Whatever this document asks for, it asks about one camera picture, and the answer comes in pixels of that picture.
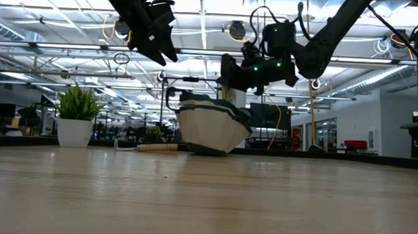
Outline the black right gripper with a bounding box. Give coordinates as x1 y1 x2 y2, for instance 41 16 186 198
218 42 301 99

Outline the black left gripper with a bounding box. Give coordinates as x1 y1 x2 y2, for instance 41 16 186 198
125 17 181 67

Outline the cream gardening bag green trim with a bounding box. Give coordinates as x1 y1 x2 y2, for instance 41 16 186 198
161 85 256 160

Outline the small background potted plant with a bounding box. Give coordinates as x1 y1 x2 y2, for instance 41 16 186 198
143 125 165 144

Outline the green plant white pot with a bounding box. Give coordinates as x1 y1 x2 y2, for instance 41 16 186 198
51 81 106 150

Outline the red background box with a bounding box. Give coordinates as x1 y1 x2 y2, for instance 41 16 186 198
343 138 369 152

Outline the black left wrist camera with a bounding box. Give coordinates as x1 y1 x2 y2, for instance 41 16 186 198
147 1 177 27

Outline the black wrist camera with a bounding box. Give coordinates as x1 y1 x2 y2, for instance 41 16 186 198
261 19 298 59
147 1 177 27

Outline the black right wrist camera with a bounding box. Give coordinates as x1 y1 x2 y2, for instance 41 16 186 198
261 19 298 59

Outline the thin yellow hanging cable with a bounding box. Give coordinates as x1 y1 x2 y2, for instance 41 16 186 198
267 103 284 152

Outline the thick yellow hanging cable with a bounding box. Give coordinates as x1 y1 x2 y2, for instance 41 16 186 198
303 78 322 149

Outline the wooden handle hand rake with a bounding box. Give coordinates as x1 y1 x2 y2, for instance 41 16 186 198
112 138 180 155

